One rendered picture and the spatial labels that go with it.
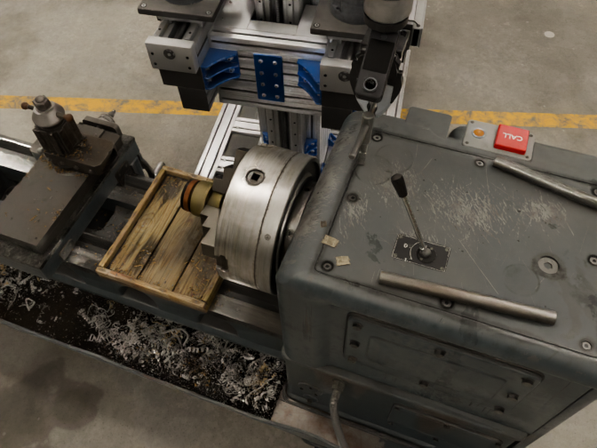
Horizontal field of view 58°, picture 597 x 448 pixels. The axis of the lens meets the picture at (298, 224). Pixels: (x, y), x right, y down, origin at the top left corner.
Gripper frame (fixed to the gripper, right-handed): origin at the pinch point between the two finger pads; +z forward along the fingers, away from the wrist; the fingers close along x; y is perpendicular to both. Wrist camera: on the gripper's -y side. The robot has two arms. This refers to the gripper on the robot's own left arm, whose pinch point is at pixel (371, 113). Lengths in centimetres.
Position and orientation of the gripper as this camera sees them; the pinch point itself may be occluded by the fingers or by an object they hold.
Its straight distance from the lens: 103.9
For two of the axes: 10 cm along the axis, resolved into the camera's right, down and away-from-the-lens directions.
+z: 0.2, 5.6, 8.3
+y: 3.5, -7.8, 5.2
